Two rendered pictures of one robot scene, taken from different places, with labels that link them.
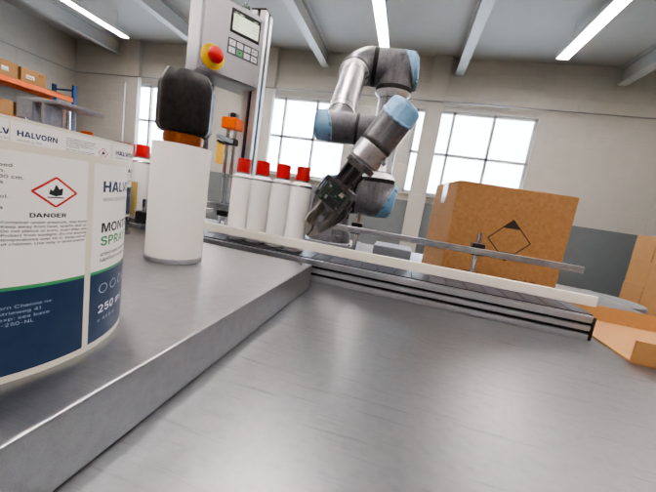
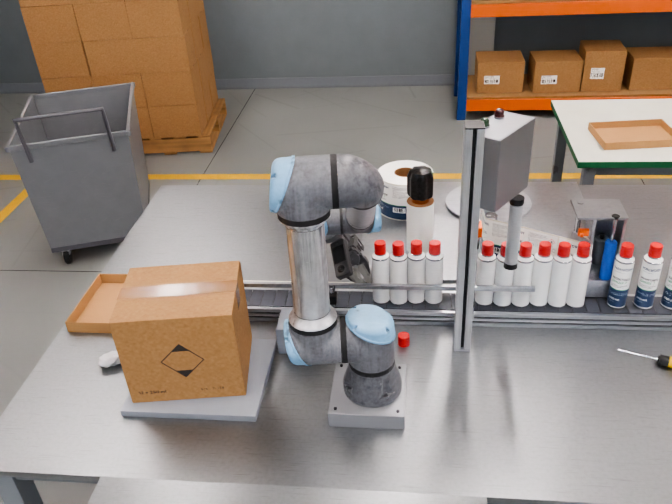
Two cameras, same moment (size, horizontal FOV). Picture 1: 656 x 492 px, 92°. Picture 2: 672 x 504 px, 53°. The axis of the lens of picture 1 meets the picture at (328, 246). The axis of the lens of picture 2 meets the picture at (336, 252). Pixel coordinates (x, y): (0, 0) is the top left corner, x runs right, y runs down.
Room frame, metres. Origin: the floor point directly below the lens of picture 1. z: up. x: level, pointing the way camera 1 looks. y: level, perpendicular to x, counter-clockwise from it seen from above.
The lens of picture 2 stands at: (2.39, -0.17, 2.11)
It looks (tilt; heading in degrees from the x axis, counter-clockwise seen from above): 33 degrees down; 176
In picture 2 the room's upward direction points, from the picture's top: 4 degrees counter-clockwise
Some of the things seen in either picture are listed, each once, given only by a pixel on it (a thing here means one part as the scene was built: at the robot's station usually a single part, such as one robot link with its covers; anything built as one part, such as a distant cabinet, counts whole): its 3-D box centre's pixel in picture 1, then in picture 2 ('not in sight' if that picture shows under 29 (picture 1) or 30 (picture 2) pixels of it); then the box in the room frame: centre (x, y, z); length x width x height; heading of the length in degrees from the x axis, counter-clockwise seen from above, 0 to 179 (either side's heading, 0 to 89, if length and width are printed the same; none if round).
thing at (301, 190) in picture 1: (298, 209); (380, 271); (0.77, 0.09, 0.98); 0.05 x 0.05 x 0.20
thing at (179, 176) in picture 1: (181, 169); (420, 211); (0.52, 0.26, 1.03); 0.09 x 0.09 x 0.30
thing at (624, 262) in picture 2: not in sight; (621, 275); (0.92, 0.75, 0.98); 0.05 x 0.05 x 0.20
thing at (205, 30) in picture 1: (225, 47); (496, 160); (0.92, 0.36, 1.38); 0.17 x 0.10 x 0.19; 132
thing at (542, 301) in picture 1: (225, 244); (444, 306); (0.81, 0.27, 0.86); 1.65 x 0.08 x 0.04; 77
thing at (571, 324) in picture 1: (224, 246); (444, 307); (0.81, 0.27, 0.85); 1.65 x 0.11 x 0.05; 77
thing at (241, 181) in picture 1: (240, 199); (434, 271); (0.80, 0.24, 0.98); 0.05 x 0.05 x 0.20
